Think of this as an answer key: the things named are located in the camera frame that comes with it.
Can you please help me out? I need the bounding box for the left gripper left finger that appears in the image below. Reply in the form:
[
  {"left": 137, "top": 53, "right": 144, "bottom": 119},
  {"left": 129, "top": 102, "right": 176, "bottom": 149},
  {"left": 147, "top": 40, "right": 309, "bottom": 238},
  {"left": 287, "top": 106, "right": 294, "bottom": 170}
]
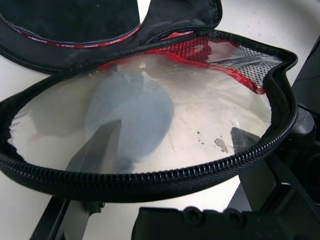
[{"left": 63, "top": 119, "right": 124, "bottom": 240}]

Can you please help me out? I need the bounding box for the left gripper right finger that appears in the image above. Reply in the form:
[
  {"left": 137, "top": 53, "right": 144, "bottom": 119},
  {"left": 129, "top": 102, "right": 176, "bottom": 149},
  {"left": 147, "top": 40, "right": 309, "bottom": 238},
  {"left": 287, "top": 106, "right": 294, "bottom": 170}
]
[{"left": 230, "top": 126, "right": 276, "bottom": 216}]

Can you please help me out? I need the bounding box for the grey cloth pouch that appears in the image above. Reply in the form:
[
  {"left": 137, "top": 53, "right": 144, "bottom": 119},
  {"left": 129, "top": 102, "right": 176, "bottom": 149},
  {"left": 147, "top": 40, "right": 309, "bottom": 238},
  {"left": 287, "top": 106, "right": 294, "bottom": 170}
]
[{"left": 84, "top": 71, "right": 176, "bottom": 174}]

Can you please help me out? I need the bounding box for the black red paddle case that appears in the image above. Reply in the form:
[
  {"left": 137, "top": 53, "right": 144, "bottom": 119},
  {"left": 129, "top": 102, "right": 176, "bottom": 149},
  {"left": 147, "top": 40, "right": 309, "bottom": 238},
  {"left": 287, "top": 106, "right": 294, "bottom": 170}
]
[{"left": 0, "top": 0, "right": 300, "bottom": 204}]

